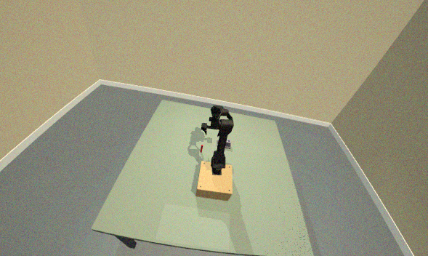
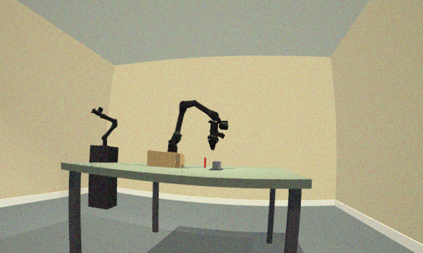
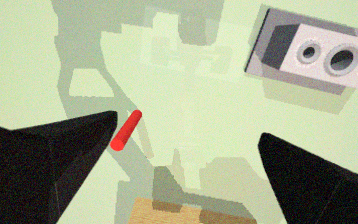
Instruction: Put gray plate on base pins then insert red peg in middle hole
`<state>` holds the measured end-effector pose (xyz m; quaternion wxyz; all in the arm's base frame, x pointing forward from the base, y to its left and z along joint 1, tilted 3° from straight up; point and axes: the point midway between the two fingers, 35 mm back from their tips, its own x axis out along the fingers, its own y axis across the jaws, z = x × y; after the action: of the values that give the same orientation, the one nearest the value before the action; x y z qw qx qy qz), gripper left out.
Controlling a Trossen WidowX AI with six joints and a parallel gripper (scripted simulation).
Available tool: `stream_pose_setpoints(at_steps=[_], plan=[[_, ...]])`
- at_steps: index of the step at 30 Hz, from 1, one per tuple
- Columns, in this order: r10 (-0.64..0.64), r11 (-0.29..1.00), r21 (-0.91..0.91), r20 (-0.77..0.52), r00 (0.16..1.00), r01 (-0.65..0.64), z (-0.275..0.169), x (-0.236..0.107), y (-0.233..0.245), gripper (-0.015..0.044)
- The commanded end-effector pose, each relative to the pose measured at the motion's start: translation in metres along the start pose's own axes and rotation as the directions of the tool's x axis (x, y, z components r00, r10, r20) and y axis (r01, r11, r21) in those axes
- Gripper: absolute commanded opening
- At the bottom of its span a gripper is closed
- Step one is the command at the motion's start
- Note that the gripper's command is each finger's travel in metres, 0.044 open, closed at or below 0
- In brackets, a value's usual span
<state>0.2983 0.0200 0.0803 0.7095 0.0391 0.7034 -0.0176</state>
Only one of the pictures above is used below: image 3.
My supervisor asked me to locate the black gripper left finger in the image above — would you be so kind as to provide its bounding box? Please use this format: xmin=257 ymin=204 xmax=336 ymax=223
xmin=0 ymin=110 xmax=118 ymax=224

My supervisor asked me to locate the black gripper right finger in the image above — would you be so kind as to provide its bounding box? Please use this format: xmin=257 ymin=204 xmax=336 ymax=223
xmin=257 ymin=132 xmax=358 ymax=224

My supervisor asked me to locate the red peg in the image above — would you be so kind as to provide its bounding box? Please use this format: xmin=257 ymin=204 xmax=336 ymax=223
xmin=111 ymin=110 xmax=142 ymax=151

